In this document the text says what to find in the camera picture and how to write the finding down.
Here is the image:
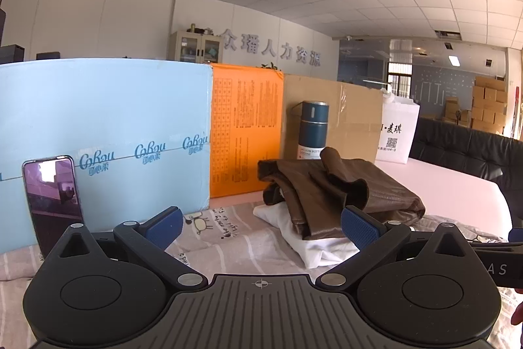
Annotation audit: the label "black power adapter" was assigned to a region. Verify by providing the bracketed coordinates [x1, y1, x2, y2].
[35, 51, 61, 60]
[0, 44, 25, 65]

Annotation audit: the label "stacked cardboard cartons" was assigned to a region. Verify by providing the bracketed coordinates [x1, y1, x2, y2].
[442, 76, 508, 135]

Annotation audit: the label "glass door cabinet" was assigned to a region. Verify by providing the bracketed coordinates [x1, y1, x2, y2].
[167, 31, 223, 64]

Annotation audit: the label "black power adapter left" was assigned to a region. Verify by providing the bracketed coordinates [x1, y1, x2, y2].
[35, 51, 61, 60]

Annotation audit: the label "brown leather jacket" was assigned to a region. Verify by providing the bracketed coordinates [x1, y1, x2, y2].
[258, 147, 426, 240]

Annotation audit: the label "brown cardboard box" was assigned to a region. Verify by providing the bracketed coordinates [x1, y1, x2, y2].
[280, 74, 383, 162]

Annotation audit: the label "white folded garment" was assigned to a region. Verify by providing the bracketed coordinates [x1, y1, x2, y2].
[252, 192, 363, 269]

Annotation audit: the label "cartoon printed bed sheet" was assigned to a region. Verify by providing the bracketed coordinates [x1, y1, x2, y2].
[0, 192, 512, 349]

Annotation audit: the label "smartphone leaning on box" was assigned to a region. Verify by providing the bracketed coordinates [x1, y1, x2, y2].
[21, 155, 84, 258]

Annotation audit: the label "black leather sofa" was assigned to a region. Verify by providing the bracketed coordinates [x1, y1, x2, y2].
[410, 118, 523, 228]

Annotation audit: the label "white paper bag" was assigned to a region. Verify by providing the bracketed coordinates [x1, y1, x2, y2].
[376, 89, 420, 164]

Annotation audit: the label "large light blue box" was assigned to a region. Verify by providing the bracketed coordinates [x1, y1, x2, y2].
[1, 59, 213, 252]

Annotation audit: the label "orange cardboard box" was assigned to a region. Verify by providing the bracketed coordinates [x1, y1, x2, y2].
[210, 64, 284, 199]

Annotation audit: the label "dark blue thermos bottle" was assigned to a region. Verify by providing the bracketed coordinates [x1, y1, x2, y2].
[291, 101, 329, 160]

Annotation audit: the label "black power adapter right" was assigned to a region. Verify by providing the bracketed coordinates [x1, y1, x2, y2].
[0, 44, 25, 65]

